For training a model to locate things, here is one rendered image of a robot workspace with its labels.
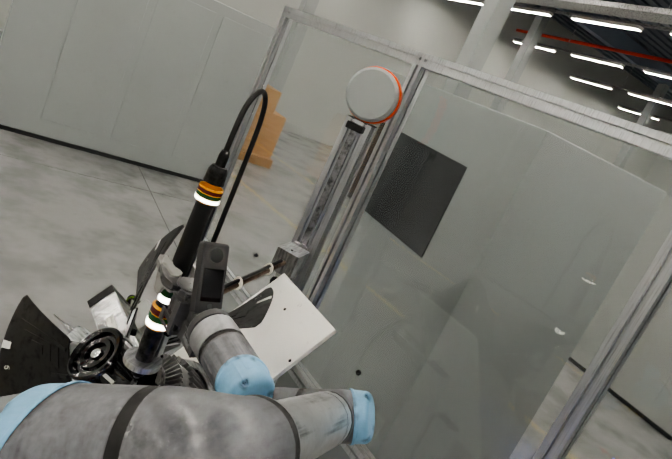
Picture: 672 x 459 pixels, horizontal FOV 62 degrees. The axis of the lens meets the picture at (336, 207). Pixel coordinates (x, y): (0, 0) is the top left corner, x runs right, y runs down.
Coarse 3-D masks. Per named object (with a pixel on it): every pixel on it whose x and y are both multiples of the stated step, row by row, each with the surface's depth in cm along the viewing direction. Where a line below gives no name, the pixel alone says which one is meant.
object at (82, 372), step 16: (96, 336) 112; (112, 336) 111; (80, 352) 111; (112, 352) 108; (80, 368) 107; (96, 368) 106; (112, 368) 105; (160, 368) 116; (128, 384) 109; (144, 384) 113
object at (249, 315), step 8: (256, 296) 120; (264, 296) 114; (272, 296) 112; (248, 304) 113; (256, 304) 110; (264, 304) 108; (232, 312) 111; (240, 312) 108; (248, 312) 107; (256, 312) 105; (264, 312) 104; (240, 320) 104; (248, 320) 103; (256, 320) 102; (240, 328) 101; (176, 336) 109
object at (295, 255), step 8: (280, 248) 156; (288, 248) 158; (296, 248) 161; (304, 248) 163; (280, 256) 156; (288, 256) 155; (296, 256) 155; (304, 256) 159; (288, 264) 156; (296, 264) 155; (304, 264) 163; (280, 272) 157; (288, 272) 156; (296, 272) 159
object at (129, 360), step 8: (168, 336) 104; (160, 344) 104; (128, 352) 103; (160, 352) 105; (128, 360) 101; (136, 360) 102; (152, 360) 104; (160, 360) 105; (128, 368) 100; (136, 368) 100; (144, 368) 101; (152, 368) 101
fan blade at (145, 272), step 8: (176, 232) 129; (168, 240) 130; (152, 248) 140; (160, 248) 131; (152, 256) 134; (144, 264) 139; (152, 264) 127; (144, 272) 133; (152, 272) 122; (144, 280) 125; (144, 288) 121; (136, 296) 125; (136, 304) 119; (128, 320) 124
